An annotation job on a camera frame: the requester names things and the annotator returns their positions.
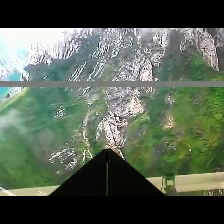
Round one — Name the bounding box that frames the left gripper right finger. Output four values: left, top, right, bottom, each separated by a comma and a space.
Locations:
107, 148, 167, 197

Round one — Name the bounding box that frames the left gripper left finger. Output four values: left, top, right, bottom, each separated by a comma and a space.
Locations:
49, 148, 109, 197

